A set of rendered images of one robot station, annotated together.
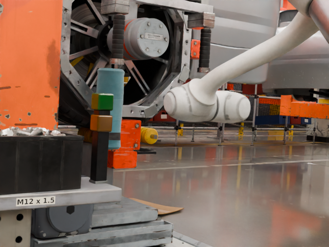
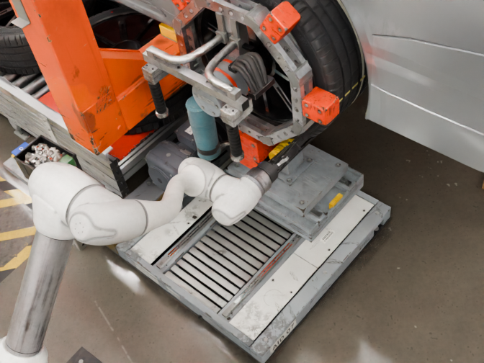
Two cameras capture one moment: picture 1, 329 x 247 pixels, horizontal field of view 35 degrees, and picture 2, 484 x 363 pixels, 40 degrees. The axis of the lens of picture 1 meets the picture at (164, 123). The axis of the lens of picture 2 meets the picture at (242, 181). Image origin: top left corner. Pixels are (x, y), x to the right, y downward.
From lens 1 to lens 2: 2.75 m
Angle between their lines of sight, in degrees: 84
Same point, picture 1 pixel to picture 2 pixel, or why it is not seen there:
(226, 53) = (421, 116)
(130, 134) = (249, 148)
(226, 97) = (217, 196)
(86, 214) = not seen: hidden behind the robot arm
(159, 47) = (212, 110)
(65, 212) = (158, 180)
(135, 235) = (276, 214)
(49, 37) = (69, 100)
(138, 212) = (284, 201)
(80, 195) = not seen: hidden behind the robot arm
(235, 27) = (439, 91)
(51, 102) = (86, 134)
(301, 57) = not seen: outside the picture
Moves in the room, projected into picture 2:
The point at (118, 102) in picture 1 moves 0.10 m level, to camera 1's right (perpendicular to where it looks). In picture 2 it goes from (196, 132) to (201, 151)
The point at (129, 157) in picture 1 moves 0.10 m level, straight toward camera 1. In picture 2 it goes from (251, 163) to (225, 171)
